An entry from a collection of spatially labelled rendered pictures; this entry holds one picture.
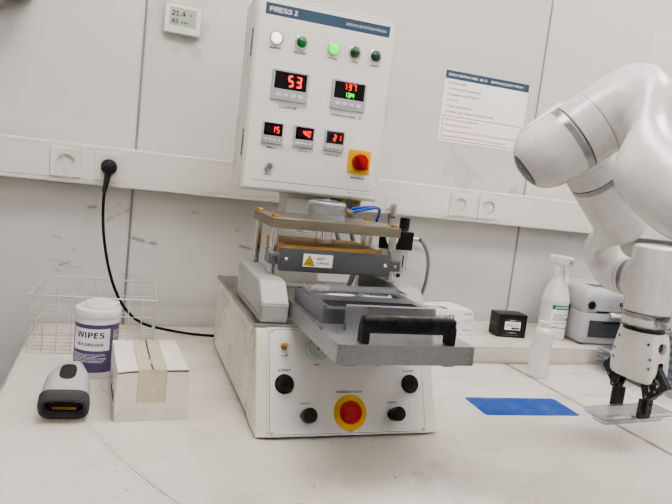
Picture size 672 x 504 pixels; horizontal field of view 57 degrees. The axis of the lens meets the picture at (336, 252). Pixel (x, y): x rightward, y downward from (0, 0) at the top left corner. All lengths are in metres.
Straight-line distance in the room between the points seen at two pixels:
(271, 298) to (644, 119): 0.65
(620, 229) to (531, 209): 0.89
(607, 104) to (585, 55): 1.31
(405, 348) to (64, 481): 0.50
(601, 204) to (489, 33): 1.00
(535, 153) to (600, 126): 0.09
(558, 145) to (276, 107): 0.69
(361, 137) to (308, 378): 0.61
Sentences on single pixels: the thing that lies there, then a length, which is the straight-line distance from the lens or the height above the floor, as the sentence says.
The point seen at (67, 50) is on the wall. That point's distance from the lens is 1.72.
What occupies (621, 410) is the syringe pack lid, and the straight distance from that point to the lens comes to 1.36.
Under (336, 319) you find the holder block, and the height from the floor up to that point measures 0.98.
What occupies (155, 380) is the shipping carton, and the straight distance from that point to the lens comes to 1.12.
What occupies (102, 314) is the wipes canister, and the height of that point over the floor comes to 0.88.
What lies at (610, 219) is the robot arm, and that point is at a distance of 1.18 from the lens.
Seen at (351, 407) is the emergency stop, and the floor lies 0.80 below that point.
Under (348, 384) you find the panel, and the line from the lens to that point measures 1.13.
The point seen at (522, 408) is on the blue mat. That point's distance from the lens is 1.44.
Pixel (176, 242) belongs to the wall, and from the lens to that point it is 1.72.
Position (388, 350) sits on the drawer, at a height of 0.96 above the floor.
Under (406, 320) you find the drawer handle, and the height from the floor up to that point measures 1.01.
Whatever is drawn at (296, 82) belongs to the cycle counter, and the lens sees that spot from 1.41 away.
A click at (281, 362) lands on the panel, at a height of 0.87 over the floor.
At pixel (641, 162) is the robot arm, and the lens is 0.82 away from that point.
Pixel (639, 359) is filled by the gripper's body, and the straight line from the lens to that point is 1.33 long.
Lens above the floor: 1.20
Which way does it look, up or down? 7 degrees down
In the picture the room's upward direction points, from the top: 7 degrees clockwise
